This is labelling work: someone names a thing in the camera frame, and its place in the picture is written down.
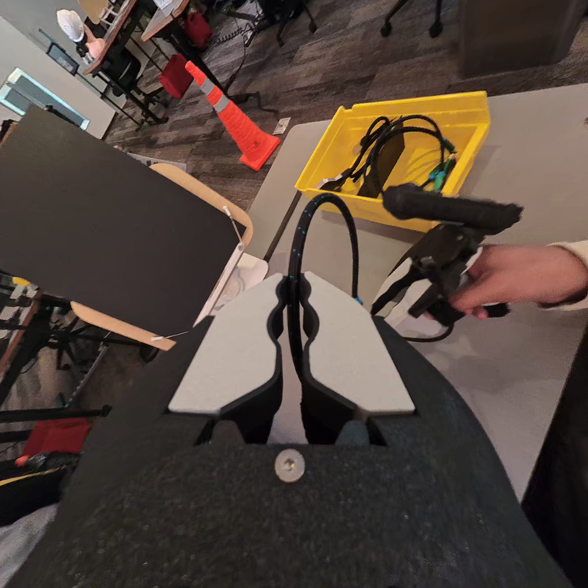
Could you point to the person's black trousers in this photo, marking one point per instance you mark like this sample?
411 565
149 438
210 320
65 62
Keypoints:
565 459

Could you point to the orange traffic cone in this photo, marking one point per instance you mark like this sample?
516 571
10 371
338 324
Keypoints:
229 115

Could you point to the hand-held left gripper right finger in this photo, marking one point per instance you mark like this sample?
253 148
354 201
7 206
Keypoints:
363 363

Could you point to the yellow plastic bin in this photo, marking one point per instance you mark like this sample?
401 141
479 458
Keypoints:
330 151

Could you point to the person's right hand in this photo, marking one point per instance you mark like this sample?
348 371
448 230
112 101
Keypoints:
519 275

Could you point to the person's right forearm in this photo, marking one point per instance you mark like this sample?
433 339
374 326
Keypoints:
582 275

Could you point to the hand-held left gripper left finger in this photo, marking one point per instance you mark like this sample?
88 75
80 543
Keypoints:
229 358

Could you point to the wooden table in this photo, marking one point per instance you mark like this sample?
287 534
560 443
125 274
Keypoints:
119 32

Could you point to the black board wooden rim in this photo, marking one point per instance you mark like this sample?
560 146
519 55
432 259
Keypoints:
105 206

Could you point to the red floor bin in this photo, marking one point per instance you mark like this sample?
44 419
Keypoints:
198 30
177 76

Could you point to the white hard hat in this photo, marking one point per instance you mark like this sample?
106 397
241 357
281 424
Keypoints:
71 25

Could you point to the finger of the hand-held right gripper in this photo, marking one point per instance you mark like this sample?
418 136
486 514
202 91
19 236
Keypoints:
397 285
415 317

